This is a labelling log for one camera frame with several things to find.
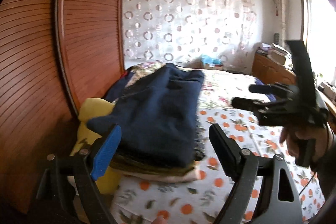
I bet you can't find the beige folded cloth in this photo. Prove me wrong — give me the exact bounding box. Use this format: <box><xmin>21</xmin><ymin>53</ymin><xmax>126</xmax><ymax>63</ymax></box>
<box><xmin>121</xmin><ymin>161</ymin><xmax>202</xmax><ymax>184</ymax></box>

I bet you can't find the wooden cabinet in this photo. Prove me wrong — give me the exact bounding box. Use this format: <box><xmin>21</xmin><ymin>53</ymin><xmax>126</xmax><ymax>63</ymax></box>
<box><xmin>252</xmin><ymin>52</ymin><xmax>336</xmax><ymax>114</ymax></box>

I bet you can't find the orange-print bed sheet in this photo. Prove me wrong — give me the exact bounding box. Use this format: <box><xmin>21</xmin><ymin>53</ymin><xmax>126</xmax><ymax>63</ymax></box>
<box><xmin>110</xmin><ymin>106</ymin><xmax>326</xmax><ymax>224</ymax></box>

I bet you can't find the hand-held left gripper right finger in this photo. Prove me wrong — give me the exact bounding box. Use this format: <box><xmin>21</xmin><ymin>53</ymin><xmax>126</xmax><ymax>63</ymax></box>
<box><xmin>209</xmin><ymin>123</ymin><xmax>303</xmax><ymax>224</ymax></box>

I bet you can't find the navy blanket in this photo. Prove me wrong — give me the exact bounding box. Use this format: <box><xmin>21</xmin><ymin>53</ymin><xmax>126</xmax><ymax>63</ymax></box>
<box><xmin>253</xmin><ymin>77</ymin><xmax>276</xmax><ymax>102</ymax></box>

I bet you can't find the window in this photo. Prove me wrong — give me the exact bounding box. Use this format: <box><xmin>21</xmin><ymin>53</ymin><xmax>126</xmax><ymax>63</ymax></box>
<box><xmin>297</xmin><ymin>0</ymin><xmax>336</xmax><ymax>83</ymax></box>

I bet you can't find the yellow star-print pillow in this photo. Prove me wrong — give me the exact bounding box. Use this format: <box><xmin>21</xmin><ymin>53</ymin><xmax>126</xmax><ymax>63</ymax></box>
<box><xmin>70</xmin><ymin>98</ymin><xmax>122</xmax><ymax>194</ymax></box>

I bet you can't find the dark ring-patterned folded cloth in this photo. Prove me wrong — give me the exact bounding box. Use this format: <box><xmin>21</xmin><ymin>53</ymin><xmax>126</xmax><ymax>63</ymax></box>
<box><xmin>105</xmin><ymin>74</ymin><xmax>208</xmax><ymax>164</ymax></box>

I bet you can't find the person's right forearm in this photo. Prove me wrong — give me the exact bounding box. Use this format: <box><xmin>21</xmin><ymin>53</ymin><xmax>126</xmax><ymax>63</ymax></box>
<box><xmin>311</xmin><ymin>122</ymin><xmax>336</xmax><ymax>214</ymax></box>

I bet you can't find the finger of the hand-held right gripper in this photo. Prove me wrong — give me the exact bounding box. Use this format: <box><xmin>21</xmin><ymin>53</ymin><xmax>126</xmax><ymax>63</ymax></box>
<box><xmin>285</xmin><ymin>40</ymin><xmax>317</xmax><ymax>109</ymax></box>
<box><xmin>231</xmin><ymin>84</ymin><xmax>292</xmax><ymax>113</ymax></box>

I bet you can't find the pile of papers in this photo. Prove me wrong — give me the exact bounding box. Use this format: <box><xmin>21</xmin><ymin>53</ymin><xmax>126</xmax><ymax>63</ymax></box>
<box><xmin>256</xmin><ymin>42</ymin><xmax>293</xmax><ymax>65</ymax></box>

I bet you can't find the olive folded cloth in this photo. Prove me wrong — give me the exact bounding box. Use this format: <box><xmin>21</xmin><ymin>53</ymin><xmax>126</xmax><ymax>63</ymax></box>
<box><xmin>109</xmin><ymin>153</ymin><xmax>200</xmax><ymax>177</ymax></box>

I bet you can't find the person's right hand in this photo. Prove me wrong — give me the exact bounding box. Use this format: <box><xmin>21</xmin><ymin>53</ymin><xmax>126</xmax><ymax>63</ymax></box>
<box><xmin>279</xmin><ymin>122</ymin><xmax>328</xmax><ymax>169</ymax></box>

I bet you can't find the wooden slatted wardrobe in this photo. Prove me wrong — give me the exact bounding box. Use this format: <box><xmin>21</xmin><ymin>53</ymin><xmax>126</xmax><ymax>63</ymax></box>
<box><xmin>0</xmin><ymin>0</ymin><xmax>128</xmax><ymax>214</ymax></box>

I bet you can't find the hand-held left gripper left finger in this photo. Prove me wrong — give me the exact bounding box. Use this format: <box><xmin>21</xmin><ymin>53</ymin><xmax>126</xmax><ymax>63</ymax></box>
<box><xmin>35</xmin><ymin>123</ymin><xmax>122</xmax><ymax>224</ymax></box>

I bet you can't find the navy printed t-shirt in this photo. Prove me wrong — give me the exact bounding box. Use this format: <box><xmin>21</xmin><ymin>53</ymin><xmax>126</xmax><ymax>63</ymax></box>
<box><xmin>87</xmin><ymin>63</ymin><xmax>205</xmax><ymax>169</ymax></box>

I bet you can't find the circle-patterned sheer curtain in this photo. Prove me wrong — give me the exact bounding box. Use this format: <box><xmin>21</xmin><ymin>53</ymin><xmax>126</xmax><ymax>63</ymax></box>
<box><xmin>123</xmin><ymin>0</ymin><xmax>256</xmax><ymax>69</ymax></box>

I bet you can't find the blue plastic bag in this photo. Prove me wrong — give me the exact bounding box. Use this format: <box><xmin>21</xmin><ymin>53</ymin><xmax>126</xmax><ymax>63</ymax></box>
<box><xmin>200</xmin><ymin>54</ymin><xmax>223</xmax><ymax>68</ymax></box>

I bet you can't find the white floral window curtain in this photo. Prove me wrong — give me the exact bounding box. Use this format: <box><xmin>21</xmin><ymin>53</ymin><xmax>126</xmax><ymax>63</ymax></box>
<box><xmin>272</xmin><ymin>0</ymin><xmax>292</xmax><ymax>46</ymax></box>

